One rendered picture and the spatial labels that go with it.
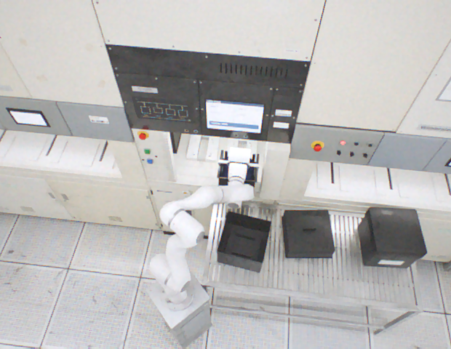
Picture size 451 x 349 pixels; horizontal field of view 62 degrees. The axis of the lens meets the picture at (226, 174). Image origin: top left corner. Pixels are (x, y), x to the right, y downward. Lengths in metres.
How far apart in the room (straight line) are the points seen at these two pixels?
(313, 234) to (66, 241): 2.10
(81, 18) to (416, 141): 1.65
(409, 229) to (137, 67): 1.74
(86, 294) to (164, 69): 2.07
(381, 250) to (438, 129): 0.73
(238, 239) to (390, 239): 0.89
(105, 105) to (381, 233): 1.69
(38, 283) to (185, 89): 2.19
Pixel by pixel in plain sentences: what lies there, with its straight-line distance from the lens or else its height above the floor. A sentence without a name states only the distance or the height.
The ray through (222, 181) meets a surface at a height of 1.14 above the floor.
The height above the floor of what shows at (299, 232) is 0.86.
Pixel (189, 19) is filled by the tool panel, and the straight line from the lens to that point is 1.58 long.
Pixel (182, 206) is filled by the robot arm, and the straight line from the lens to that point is 1.67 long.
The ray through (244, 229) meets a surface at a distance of 2.46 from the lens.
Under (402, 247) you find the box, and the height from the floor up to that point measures 1.01.
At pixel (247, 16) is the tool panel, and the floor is 2.14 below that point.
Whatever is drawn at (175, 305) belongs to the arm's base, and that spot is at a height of 0.77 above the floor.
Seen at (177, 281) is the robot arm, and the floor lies 1.20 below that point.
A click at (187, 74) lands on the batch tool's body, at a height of 1.82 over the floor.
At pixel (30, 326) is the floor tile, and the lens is 3.38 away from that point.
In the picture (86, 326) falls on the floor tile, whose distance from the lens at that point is 3.22.
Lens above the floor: 3.00
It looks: 57 degrees down
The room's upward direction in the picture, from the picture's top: 1 degrees clockwise
